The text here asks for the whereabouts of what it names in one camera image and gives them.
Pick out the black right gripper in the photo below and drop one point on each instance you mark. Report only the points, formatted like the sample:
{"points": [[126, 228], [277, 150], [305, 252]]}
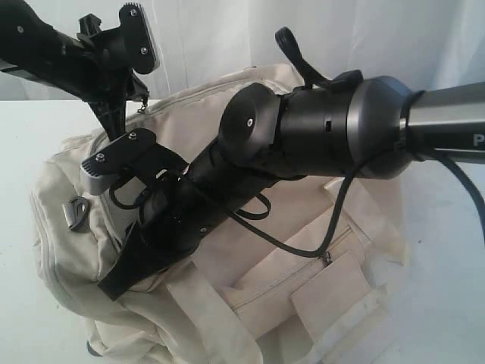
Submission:
{"points": [[186, 202]]}

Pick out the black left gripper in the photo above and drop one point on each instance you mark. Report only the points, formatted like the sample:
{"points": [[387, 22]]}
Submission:
{"points": [[117, 81]]}

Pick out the cream fabric duffel bag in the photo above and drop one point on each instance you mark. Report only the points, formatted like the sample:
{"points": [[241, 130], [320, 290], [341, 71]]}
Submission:
{"points": [[231, 223]]}

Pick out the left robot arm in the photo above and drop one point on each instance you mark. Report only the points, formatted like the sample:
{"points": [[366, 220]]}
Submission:
{"points": [[36, 51]]}

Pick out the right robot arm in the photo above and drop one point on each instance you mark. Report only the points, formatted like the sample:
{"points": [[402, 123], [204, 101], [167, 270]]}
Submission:
{"points": [[349, 127]]}

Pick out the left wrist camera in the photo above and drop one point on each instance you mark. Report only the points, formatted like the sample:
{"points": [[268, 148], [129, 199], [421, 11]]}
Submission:
{"points": [[137, 38]]}

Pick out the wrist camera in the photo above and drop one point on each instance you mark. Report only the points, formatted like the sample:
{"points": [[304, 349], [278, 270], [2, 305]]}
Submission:
{"points": [[137, 38], [135, 154]]}

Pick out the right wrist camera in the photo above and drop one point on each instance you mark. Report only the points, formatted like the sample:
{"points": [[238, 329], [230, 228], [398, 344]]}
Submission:
{"points": [[135, 154]]}

